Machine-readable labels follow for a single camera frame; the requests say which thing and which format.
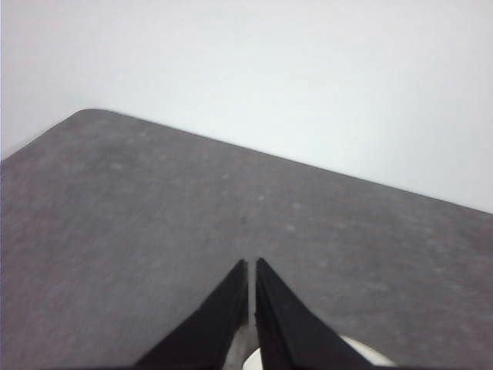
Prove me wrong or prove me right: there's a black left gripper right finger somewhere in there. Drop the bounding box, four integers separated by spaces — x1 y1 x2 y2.
255 257 371 368

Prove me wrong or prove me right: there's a white round plate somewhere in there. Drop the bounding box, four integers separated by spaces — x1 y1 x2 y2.
226 323 397 368

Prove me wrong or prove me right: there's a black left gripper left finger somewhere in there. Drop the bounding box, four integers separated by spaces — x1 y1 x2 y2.
132 258 249 368

